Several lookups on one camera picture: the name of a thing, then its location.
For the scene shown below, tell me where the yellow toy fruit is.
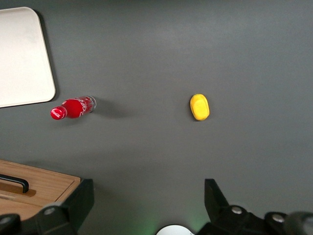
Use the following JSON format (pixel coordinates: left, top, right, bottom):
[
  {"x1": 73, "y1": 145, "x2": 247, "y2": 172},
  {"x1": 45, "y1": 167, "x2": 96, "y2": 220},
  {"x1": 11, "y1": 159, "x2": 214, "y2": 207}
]
[{"x1": 190, "y1": 93, "x2": 210, "y2": 121}]

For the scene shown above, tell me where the wooden drawer with long handle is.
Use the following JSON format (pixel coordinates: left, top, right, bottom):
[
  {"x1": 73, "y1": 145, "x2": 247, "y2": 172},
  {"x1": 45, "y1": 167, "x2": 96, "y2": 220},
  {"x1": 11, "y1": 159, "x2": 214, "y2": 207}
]
[{"x1": 0, "y1": 195, "x2": 59, "y2": 222}]

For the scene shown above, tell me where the red coke bottle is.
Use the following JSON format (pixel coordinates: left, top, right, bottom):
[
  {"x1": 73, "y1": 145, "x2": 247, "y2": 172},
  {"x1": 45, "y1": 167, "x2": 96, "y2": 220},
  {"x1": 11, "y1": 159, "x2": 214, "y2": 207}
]
[{"x1": 50, "y1": 95, "x2": 96, "y2": 120}]

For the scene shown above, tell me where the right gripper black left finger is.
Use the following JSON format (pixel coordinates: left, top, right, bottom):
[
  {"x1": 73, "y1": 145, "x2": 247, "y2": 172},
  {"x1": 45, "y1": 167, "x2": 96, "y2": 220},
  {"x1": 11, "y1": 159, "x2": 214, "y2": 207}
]
[{"x1": 21, "y1": 178, "x2": 95, "y2": 235}]

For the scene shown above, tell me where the short black drawer handle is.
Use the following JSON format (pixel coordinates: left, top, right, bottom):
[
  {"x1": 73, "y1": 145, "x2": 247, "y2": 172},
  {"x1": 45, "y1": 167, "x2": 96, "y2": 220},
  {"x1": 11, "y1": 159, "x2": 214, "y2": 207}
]
[{"x1": 0, "y1": 173, "x2": 30, "y2": 194}]

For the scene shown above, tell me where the wooden two-drawer cabinet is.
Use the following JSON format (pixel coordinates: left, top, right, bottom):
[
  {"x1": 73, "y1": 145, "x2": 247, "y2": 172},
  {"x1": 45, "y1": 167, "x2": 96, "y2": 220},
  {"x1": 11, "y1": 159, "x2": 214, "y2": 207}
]
[{"x1": 0, "y1": 159, "x2": 81, "y2": 222}]

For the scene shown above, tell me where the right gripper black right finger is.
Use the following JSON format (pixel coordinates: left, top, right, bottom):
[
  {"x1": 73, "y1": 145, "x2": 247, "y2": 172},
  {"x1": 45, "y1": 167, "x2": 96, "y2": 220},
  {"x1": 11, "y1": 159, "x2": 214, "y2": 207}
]
[{"x1": 195, "y1": 178, "x2": 290, "y2": 235}]

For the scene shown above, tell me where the wooden drawer with short handle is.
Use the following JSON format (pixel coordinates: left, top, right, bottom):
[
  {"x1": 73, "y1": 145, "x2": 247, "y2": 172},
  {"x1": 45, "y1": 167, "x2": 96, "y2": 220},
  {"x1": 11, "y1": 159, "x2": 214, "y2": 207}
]
[{"x1": 0, "y1": 159, "x2": 81, "y2": 200}]

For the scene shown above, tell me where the beige rectangular plastic tray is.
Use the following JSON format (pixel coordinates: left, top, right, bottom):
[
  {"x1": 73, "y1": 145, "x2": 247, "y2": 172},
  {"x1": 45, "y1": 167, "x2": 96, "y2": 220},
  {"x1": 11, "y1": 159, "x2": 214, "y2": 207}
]
[{"x1": 0, "y1": 6, "x2": 56, "y2": 108}]

